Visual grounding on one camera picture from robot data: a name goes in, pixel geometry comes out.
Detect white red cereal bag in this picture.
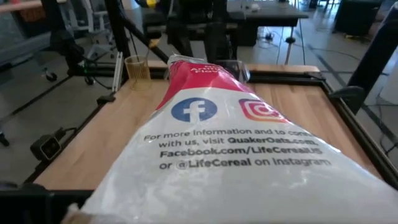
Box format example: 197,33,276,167
62,53,398,224

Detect gold wire cup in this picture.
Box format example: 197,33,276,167
124,54,153,91

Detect white plastic strip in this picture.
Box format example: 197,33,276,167
111,51,124,93

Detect black desk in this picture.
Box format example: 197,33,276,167
226,0,309,47

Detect white office chair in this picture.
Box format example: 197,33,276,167
77,9,118,62

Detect black wheeled stand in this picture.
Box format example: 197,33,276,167
40,0,96,86

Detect black cabinet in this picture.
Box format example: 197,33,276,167
334,0,383,37

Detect black table rig frame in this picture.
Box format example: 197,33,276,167
23,0,398,190

